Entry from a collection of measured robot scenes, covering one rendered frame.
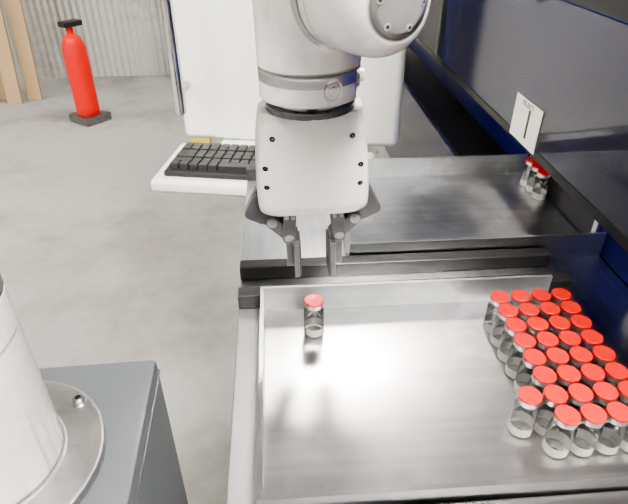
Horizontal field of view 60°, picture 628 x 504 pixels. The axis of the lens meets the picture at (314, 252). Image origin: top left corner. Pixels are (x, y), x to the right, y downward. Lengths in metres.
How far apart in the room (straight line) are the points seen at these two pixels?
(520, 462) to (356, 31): 0.37
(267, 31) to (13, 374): 0.32
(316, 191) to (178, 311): 1.62
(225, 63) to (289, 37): 0.84
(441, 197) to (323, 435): 0.49
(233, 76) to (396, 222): 0.59
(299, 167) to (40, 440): 0.31
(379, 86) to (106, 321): 1.33
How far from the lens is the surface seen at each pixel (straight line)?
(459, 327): 0.63
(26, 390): 0.49
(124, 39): 4.93
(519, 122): 0.84
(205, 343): 1.91
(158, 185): 1.14
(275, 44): 0.43
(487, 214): 0.86
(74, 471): 0.55
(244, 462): 0.50
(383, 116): 1.24
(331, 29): 0.37
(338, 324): 0.62
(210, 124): 1.31
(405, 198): 0.88
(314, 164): 0.47
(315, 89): 0.43
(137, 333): 2.01
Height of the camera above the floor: 1.29
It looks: 34 degrees down
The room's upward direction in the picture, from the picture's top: straight up
